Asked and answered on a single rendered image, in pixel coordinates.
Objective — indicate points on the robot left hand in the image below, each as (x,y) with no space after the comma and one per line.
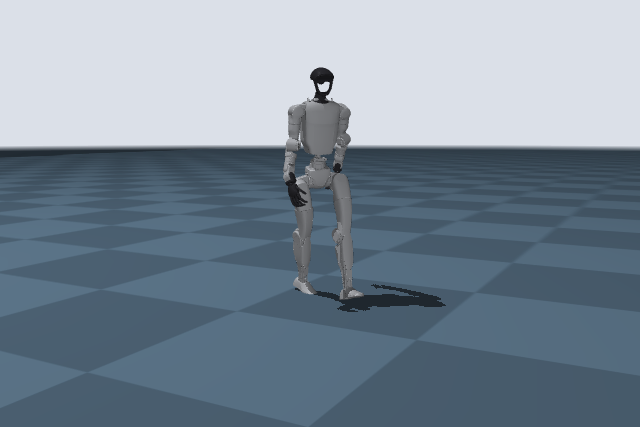
(336,169)

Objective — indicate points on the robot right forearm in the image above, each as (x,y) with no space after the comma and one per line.
(289,164)

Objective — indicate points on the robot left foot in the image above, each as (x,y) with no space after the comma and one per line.
(350,293)

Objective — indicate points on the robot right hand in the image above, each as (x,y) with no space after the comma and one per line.
(293,191)

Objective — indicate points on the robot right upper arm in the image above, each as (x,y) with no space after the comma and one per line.
(295,112)

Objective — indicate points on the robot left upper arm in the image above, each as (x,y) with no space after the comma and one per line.
(342,137)

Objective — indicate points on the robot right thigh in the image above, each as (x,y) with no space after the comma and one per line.
(304,214)

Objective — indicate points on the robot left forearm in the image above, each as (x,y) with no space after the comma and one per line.
(339,154)

